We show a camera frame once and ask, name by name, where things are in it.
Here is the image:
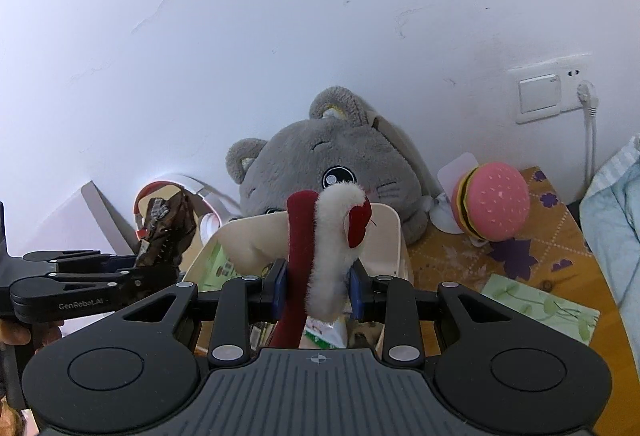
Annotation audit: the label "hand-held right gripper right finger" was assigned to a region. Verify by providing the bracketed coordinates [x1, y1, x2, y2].
[348, 261, 521, 369]

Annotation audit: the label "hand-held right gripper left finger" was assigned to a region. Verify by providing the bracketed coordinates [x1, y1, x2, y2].
[117, 261, 289, 369]

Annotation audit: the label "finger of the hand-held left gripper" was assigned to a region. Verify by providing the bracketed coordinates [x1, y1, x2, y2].
[10, 265, 182, 325]
[22, 249, 147, 275]

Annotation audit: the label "red white furry hair clip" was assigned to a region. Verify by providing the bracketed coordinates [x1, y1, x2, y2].
[269, 183, 374, 350]

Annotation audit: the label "green panda snack bag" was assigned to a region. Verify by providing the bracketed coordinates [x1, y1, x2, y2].
[301, 315, 352, 350]

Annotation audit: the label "large green snack bag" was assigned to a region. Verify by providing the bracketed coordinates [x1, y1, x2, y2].
[200, 240, 252, 288]

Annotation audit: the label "beige plastic storage basket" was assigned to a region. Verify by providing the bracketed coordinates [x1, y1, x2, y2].
[181, 202, 414, 357]

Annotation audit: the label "dark brown snack wrapper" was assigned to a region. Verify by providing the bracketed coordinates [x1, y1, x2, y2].
[135, 193, 198, 268]

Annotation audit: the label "person's left hand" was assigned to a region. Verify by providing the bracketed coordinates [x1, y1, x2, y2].
[0, 319, 65, 348]

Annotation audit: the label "white panel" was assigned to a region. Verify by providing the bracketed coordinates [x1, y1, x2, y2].
[79, 181, 129, 258]

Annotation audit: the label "red white headphones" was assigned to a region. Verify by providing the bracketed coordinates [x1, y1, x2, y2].
[132, 173, 241, 243]

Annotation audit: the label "white plastic stand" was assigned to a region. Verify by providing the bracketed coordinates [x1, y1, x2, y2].
[429, 151, 484, 237]

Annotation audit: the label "grey plush cat toy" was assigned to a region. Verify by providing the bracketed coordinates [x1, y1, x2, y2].
[225, 86, 439, 243]

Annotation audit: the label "pink burger toy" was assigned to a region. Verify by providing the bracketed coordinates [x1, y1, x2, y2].
[451, 161, 532, 242]

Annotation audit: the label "wooden desk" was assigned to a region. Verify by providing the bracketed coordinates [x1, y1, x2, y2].
[194, 243, 639, 370]

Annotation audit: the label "light blue quilt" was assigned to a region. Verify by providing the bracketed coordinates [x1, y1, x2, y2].
[579, 134, 640, 333]

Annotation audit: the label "white wall switch socket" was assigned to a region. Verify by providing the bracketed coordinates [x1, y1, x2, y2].
[507, 52, 596, 125]

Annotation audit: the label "white plug with cable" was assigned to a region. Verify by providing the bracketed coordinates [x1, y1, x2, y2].
[574, 80, 600, 198]

